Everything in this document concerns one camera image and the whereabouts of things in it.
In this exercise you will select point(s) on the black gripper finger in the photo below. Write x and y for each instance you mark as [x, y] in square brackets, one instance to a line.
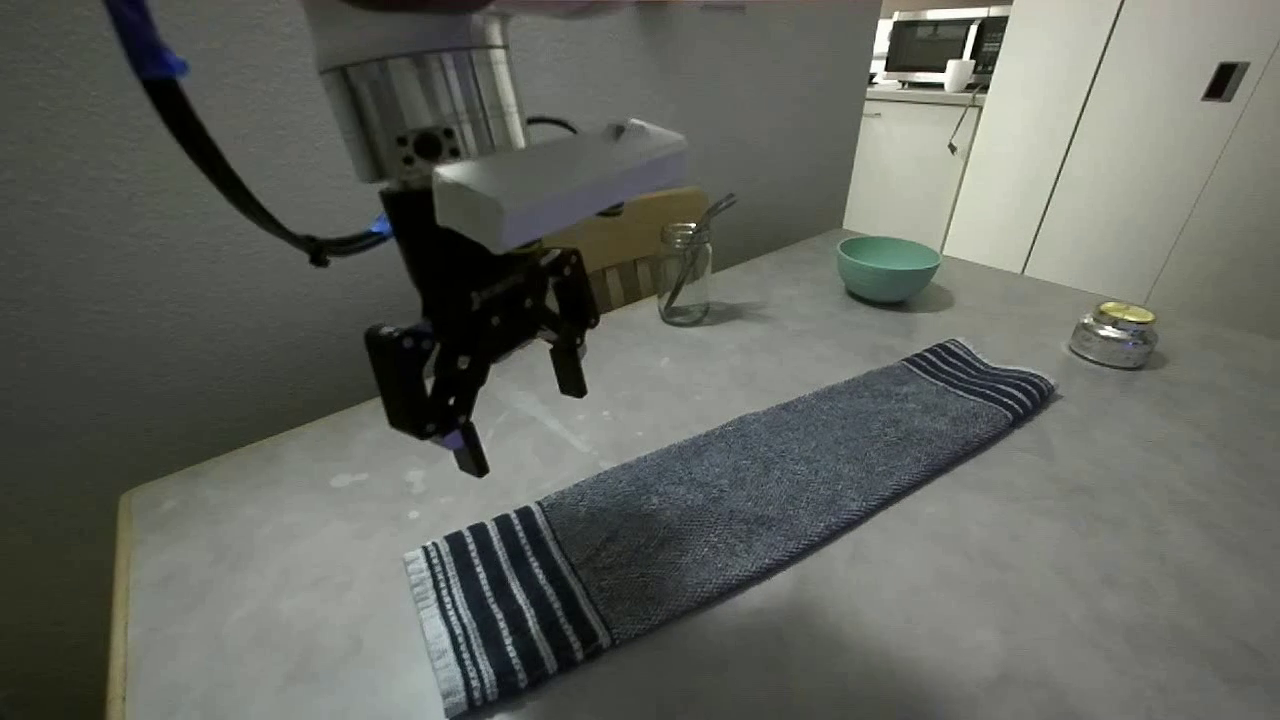
[568, 335]
[421, 393]

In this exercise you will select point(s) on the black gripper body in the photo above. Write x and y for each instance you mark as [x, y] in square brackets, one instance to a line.
[463, 287]

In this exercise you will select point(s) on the grey striped sock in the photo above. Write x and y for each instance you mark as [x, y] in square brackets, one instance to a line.
[803, 467]

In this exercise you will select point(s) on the clear glass jar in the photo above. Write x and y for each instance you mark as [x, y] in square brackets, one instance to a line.
[685, 281]

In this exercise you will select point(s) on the wooden chair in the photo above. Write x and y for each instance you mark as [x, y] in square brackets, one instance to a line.
[645, 231]

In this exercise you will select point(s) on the black bent straw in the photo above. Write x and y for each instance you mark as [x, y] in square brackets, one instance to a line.
[718, 212]

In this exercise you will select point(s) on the teal bowl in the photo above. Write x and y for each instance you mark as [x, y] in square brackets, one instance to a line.
[884, 264]

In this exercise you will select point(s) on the white counter cabinet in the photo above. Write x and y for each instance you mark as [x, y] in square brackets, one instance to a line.
[904, 165]

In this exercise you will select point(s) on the white microwave oven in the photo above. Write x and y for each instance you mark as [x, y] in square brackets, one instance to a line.
[932, 41]

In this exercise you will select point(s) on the white cup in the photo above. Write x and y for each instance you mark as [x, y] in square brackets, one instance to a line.
[963, 72]

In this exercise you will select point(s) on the silver tin with yellow lid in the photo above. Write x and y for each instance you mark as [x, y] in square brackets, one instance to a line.
[1113, 340]

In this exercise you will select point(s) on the tall white cabinet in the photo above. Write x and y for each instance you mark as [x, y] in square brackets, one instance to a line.
[1120, 163]

